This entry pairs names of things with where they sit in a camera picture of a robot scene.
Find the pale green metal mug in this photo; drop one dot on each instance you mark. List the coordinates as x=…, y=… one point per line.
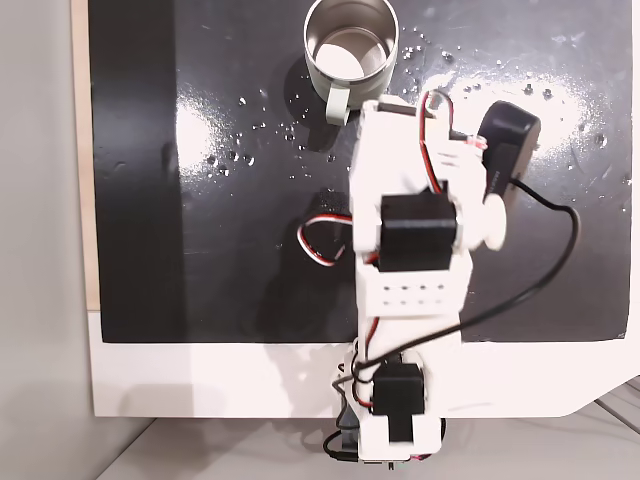
x=320, y=75

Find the black glossy mat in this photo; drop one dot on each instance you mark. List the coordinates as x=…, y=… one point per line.
x=225, y=225

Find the black oval camera box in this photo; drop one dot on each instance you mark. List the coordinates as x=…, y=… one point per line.
x=507, y=135

